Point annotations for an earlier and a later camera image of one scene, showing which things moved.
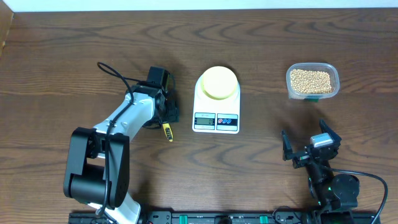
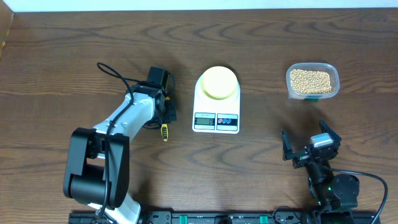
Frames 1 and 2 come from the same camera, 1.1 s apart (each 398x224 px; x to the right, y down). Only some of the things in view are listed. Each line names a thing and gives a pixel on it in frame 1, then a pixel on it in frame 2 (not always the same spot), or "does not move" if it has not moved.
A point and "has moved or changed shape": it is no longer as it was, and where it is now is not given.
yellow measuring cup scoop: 167,130 has moved or changed shape
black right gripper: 301,157 does not move
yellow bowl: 219,83 does not move
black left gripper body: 171,111 does not move
